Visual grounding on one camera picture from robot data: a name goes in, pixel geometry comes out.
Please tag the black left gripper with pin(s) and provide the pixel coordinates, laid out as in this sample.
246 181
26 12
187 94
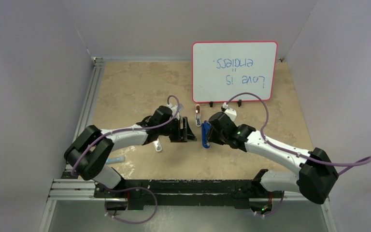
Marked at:
183 135

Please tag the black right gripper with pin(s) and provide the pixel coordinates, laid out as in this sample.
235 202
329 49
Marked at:
212 138

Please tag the blue lighter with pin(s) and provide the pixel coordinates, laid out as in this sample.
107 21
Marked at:
205 128

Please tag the pink white eraser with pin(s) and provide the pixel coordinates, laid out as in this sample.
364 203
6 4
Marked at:
198 115

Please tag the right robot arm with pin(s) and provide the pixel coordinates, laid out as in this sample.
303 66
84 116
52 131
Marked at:
310 173

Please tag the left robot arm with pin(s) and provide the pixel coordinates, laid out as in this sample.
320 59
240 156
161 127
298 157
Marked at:
88 154

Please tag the pink framed whiteboard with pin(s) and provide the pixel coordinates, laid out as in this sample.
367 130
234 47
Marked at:
223 69

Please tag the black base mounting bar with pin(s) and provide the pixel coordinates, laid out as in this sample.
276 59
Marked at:
139 197

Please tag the light blue marker pen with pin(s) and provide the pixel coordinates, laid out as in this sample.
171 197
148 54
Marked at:
115 160

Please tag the left aluminium rail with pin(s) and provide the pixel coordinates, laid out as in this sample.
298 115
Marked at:
90 100

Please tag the aluminium rail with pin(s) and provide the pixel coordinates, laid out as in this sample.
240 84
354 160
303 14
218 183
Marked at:
255 188
90 100

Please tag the front aluminium rail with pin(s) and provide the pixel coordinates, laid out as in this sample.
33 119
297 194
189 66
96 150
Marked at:
255 188

